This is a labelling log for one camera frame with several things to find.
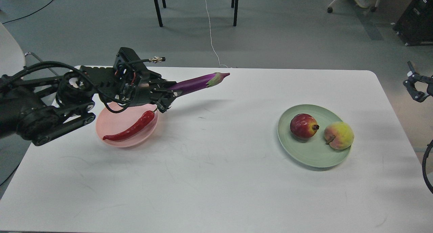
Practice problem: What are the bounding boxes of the black equipment case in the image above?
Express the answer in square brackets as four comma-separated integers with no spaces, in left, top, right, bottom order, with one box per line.
[393,0,433,46]

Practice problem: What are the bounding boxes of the yellow pink peach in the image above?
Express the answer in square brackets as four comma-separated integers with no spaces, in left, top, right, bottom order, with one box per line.
[324,122,354,150]

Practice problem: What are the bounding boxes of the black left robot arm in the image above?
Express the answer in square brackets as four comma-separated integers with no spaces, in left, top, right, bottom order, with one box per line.
[0,47,183,146]

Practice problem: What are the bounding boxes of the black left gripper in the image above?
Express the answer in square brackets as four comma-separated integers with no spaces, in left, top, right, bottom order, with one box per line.
[113,47,183,113]

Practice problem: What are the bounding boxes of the black table leg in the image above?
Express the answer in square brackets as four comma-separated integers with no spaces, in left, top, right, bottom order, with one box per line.
[153,0,166,27]
[231,0,239,27]

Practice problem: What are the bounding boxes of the red chili pepper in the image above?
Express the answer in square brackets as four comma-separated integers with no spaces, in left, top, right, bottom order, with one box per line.
[102,110,156,142]

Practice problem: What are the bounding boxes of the black table leg left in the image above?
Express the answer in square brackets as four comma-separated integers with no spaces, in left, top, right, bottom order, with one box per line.
[153,0,166,27]

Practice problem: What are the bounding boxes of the purple eggplant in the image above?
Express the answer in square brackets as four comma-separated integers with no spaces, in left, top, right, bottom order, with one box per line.
[167,72,230,96]

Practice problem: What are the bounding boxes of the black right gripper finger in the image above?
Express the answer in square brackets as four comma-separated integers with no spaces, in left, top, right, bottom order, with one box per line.
[403,61,433,102]

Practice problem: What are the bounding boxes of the white round side table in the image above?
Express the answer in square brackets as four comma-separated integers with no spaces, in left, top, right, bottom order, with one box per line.
[0,23,26,76]

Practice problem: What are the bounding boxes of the pink plate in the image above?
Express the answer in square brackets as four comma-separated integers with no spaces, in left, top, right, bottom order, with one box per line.
[96,104,159,148]

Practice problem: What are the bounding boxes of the white floor cable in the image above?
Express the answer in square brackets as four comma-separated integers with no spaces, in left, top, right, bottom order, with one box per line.
[198,0,229,68]

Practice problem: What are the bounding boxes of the red pomegranate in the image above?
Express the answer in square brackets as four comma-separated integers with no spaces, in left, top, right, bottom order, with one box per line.
[290,113,320,140]

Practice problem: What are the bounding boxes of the green plate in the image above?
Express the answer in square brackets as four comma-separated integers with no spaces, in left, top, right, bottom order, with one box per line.
[277,104,351,169]

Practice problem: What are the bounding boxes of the black table leg right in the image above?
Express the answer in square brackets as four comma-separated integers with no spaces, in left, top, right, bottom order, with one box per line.
[231,0,239,27]

